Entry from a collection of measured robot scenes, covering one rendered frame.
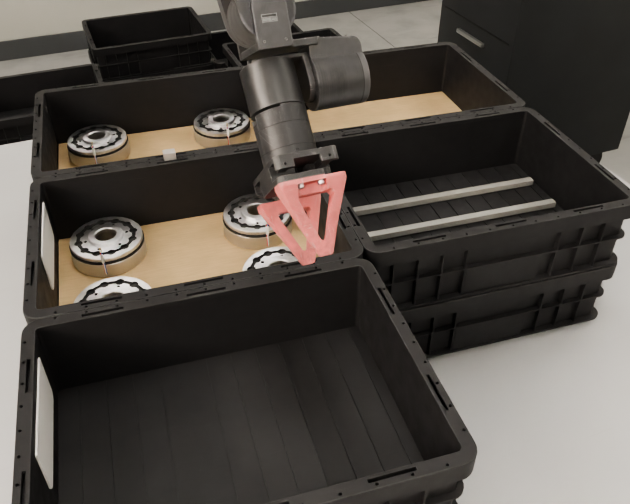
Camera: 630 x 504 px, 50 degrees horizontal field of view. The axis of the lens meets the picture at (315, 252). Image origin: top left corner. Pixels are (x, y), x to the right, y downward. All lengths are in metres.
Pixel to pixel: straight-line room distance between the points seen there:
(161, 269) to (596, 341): 0.66
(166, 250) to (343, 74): 0.43
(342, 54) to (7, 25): 3.40
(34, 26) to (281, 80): 3.40
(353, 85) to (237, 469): 0.41
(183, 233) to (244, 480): 0.44
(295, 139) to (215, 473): 0.35
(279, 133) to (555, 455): 0.55
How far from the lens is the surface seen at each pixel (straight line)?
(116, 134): 1.27
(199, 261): 0.98
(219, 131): 1.24
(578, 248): 1.00
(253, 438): 0.76
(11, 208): 1.43
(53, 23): 4.04
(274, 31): 0.68
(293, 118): 0.67
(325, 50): 0.71
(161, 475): 0.75
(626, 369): 1.09
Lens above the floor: 1.44
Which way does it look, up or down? 39 degrees down
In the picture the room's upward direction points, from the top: straight up
